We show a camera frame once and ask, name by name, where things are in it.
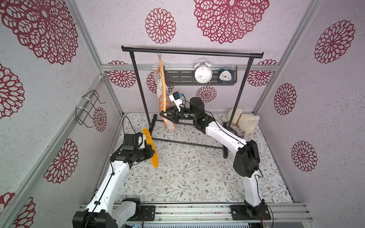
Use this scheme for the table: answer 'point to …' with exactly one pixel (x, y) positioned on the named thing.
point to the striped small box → (236, 130)
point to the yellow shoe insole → (154, 159)
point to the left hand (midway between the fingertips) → (154, 152)
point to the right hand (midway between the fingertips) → (159, 112)
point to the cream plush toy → (246, 122)
